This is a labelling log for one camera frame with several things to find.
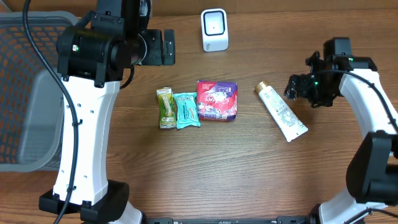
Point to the white tube with gold cap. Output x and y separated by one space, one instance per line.
289 124

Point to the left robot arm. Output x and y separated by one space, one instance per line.
92 57

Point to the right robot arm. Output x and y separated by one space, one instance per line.
371 182

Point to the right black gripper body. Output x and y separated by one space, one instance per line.
321 91

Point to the teal wipes packet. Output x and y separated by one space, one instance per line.
187 114

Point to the green juice carton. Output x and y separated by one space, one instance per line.
167 112

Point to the white barcode scanner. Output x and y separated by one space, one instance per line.
214 29

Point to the grey plastic mesh basket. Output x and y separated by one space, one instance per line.
31 104

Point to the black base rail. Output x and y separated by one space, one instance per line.
255 221

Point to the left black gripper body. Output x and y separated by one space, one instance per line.
153 56

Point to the red purple pad package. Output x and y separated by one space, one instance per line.
217 100

